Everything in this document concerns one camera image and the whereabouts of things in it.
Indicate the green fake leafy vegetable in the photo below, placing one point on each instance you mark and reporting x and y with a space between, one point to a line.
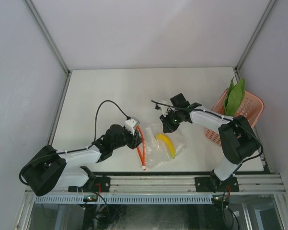
234 97

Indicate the yellow fake banana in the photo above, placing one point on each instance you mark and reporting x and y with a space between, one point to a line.
167 141

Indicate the aluminium mounting rail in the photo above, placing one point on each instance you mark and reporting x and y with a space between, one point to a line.
250 184

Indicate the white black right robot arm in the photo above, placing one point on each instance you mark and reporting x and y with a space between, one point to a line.
238 142

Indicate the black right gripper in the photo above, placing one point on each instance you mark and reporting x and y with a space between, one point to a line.
167 127

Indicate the aluminium frame post left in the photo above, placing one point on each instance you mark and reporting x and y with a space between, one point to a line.
46 34

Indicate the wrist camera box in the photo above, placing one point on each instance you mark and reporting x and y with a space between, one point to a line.
163 107
131 124

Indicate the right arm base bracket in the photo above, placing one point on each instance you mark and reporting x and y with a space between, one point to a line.
214 184

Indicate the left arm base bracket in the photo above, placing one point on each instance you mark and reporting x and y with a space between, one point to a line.
93 183

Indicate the aluminium frame post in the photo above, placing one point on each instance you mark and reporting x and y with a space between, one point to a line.
46 34
259 27

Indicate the aluminium frame post right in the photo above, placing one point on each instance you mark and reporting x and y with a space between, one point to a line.
259 27

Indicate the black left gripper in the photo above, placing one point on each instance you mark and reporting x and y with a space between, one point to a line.
135 140

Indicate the perforated cable tray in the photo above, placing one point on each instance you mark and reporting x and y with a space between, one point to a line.
125 199

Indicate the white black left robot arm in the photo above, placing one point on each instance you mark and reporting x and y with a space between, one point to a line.
50 169

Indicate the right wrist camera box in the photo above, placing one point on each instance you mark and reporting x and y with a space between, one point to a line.
163 107

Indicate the pink plastic basket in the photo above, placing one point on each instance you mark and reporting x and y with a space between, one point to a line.
251 107

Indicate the clear zip top bag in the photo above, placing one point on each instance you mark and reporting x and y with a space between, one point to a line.
153 152

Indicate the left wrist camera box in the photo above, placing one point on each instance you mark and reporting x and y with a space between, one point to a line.
131 124

